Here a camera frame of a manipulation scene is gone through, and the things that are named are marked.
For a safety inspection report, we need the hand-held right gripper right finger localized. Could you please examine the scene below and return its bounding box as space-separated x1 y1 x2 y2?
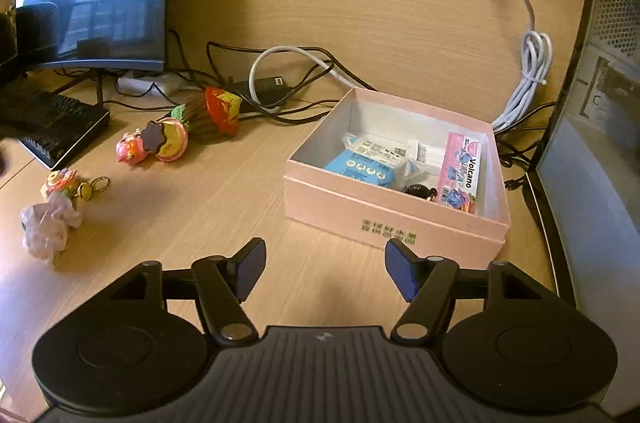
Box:
384 239 546 345

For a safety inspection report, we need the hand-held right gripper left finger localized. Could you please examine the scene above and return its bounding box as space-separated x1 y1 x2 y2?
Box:
107 237 266 345

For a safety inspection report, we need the pink cardboard box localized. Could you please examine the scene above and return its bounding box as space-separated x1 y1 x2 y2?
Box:
282 86 511 271

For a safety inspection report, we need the pale pink plush toy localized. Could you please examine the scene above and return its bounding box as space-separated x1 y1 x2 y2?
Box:
21 193 84 262

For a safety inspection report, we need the colourful keychain toy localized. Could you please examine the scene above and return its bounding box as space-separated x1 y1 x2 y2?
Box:
41 168 111 204

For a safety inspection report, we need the small black toy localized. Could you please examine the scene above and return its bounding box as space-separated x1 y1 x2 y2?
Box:
402 184 437 204

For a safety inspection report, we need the blue packet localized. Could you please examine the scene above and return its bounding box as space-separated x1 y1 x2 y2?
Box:
322 146 402 190

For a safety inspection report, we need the pink printed packet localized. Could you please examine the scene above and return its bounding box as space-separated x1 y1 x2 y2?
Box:
437 132 484 216

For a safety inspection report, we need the white labelled packet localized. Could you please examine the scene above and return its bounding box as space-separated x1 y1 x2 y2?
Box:
344 132 447 165

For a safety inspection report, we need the black power adapter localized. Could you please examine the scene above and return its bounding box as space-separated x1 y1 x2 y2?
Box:
231 75 290 105

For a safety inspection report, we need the computer case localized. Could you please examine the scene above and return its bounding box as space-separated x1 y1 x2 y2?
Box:
530 0 640 320

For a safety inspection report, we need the white power strip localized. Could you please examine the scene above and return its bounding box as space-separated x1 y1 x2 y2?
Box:
117 72 201 97

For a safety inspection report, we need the black keyboard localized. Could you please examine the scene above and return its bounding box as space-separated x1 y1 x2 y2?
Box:
0 78 111 170

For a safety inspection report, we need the black object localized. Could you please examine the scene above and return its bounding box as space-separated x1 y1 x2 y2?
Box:
0 2 60 69

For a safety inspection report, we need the black cable tangle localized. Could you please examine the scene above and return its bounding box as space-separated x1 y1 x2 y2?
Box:
167 28 347 127

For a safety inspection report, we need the white looped cable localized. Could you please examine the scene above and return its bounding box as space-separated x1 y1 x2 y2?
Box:
248 45 362 105

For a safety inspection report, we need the white power plug cable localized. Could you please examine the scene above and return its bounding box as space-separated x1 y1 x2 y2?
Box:
470 0 554 133

